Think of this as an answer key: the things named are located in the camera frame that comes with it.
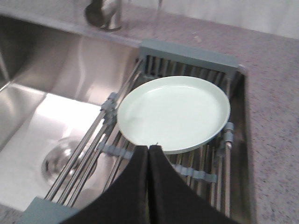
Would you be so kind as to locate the stainless steel tall faucet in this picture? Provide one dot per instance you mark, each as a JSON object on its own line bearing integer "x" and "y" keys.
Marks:
{"x": 104, "y": 14}

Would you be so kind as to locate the grey over-sink drying rack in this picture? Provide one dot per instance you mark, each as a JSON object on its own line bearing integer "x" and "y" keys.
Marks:
{"x": 205, "y": 170}

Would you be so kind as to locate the light green round plate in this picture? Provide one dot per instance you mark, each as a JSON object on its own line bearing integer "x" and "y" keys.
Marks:
{"x": 178, "y": 113}

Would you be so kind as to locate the stainless steel sink basin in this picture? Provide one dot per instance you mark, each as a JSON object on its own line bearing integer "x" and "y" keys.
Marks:
{"x": 53, "y": 85}

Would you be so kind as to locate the round steel sink drain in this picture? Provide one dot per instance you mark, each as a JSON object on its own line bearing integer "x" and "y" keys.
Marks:
{"x": 57, "y": 158}

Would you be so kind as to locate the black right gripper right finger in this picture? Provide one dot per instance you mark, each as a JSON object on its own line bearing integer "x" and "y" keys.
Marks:
{"x": 171, "y": 201}

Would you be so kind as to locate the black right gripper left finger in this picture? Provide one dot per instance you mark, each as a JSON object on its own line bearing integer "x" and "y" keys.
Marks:
{"x": 124, "y": 201}

